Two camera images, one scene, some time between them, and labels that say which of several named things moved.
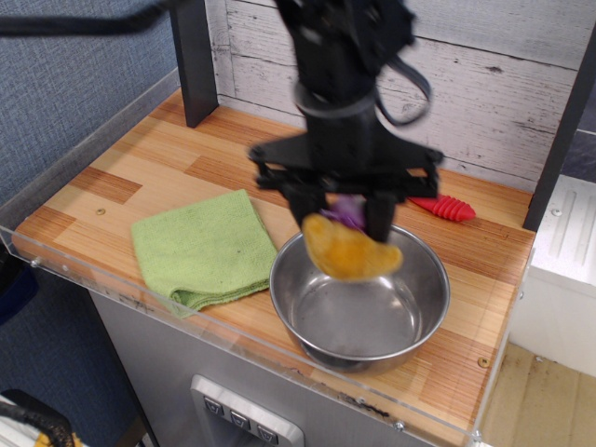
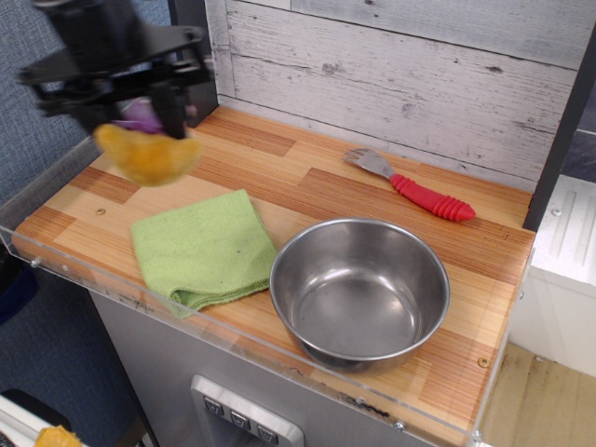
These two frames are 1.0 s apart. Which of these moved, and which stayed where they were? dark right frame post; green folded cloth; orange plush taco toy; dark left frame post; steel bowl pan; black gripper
Moved: black gripper; orange plush taco toy
Stayed: steel bowl pan; dark right frame post; green folded cloth; dark left frame post
